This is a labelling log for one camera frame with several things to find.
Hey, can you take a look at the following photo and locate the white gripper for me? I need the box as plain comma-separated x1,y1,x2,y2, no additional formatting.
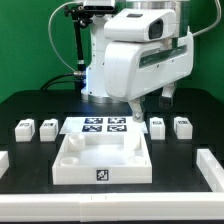
104,32,193,121

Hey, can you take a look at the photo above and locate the white square tabletop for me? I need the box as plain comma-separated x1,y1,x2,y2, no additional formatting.
52,132,152,185

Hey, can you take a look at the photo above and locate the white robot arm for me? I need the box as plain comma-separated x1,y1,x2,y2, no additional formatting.
82,0,194,122

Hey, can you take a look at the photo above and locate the white right fence bar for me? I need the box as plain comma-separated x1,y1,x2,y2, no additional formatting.
196,149,224,193

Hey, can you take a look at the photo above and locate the white fence bar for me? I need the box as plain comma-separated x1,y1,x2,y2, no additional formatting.
0,192,224,222
0,151,9,179
196,149,224,193

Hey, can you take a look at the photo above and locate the white marker sheet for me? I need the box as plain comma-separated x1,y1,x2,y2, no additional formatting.
60,116,147,134

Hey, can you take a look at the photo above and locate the white front fence bar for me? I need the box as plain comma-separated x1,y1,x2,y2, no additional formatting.
0,192,224,222

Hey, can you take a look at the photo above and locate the white left fence bar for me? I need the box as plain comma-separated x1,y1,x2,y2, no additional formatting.
0,151,9,179

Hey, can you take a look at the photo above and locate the black cable bundle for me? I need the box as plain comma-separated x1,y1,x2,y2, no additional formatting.
40,73,84,92

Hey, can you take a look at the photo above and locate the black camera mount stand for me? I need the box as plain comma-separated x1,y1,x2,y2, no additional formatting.
64,3,92,89

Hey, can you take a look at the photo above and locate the grey cable loop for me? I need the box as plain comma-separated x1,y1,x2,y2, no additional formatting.
47,0,85,73

